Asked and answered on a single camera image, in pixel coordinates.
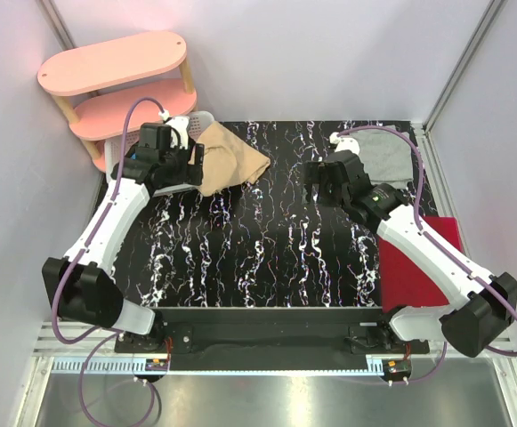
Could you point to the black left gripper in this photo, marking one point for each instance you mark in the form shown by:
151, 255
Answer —
189, 173

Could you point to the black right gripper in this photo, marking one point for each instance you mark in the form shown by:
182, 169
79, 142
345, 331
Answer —
316, 173

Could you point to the beige t shirt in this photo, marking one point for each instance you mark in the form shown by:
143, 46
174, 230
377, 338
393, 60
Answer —
228, 161

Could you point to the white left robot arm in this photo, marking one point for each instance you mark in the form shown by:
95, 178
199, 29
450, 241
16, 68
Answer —
79, 284

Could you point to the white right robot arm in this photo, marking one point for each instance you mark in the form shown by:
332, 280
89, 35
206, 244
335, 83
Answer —
480, 305

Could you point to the black marble pattern mat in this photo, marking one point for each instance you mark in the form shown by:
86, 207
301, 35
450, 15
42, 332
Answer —
253, 245

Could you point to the folded grey t shirt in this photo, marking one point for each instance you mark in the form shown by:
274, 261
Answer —
386, 158

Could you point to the white plastic laundry basket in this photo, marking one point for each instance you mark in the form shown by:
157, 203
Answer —
199, 121

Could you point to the pink three-tier wooden shelf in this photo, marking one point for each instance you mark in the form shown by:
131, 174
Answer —
95, 85

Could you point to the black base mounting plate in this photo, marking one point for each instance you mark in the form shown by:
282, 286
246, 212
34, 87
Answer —
271, 340

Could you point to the left electronics connector board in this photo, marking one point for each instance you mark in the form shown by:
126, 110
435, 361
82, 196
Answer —
157, 364

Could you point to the electronics connector board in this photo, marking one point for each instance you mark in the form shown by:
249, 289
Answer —
157, 364
402, 367

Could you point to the right electronics connector board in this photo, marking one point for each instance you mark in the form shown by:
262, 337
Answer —
402, 367

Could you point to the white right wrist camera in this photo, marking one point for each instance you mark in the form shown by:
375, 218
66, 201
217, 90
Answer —
344, 143

